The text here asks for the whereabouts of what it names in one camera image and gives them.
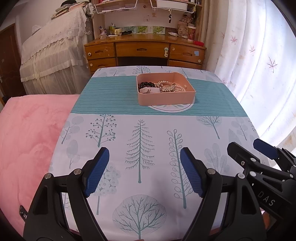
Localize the red white paper cup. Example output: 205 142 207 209
187 26 197 43

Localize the pink blanket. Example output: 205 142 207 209
1 94 78 235

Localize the small red box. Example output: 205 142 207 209
193 41 204 47

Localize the black bead bracelet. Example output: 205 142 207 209
138 81 156 90

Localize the wooden desk with drawers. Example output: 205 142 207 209
84 34 206 74

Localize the white floral curtain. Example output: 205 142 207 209
201 1 295 146

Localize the tree print tablecloth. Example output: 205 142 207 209
49 66 268 240

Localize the gold leaf hair comb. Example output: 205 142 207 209
155 80 176 92

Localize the brown wooden door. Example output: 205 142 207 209
0 24 26 98

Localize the pink band smart watch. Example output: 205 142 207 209
139 87 161 93

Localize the pink rectangular jewelry box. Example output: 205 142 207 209
136 72 196 106

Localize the patterned beige pouch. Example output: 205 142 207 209
177 21 188 39

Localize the white lace cover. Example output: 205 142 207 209
20 7 93 94

